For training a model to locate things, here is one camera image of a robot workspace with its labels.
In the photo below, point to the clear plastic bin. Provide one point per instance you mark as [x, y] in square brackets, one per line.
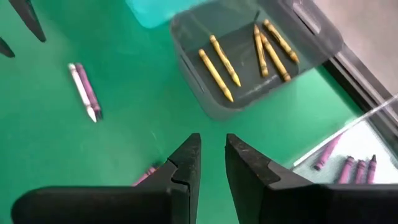
[373, 140]

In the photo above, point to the white crayon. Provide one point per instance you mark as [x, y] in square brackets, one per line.
[81, 90]

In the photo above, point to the green table mat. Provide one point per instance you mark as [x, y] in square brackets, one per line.
[124, 109]

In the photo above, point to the grey translucent plastic bin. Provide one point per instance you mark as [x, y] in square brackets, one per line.
[242, 93]

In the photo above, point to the teal plastic bin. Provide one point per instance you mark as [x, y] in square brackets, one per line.
[149, 12]

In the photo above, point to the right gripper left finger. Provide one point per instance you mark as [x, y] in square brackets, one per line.
[102, 205]

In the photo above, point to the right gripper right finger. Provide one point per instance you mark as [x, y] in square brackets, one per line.
[295, 205]

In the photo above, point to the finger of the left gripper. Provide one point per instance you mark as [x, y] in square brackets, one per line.
[28, 18]
[5, 49]

